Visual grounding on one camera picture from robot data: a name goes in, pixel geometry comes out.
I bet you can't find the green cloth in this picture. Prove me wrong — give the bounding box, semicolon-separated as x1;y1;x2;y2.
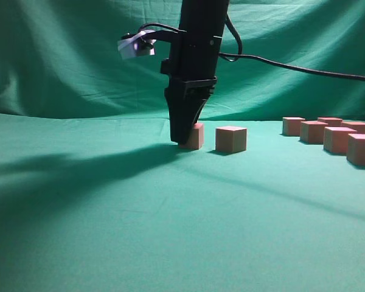
0;1;365;291

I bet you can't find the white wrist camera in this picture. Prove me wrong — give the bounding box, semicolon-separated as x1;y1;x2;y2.
117;30;155;60

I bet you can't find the black cable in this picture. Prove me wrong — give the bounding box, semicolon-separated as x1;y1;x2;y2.
218;12;365;83

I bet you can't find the pink cube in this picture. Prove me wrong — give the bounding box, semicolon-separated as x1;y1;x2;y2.
178;123;204;150
346;134;365;167
282;117;305;136
215;126;248;153
341;121;365;134
323;127;357;155
317;117;342;127
299;120;328;144

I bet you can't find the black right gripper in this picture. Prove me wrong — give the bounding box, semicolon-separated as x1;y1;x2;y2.
161;1;229;144

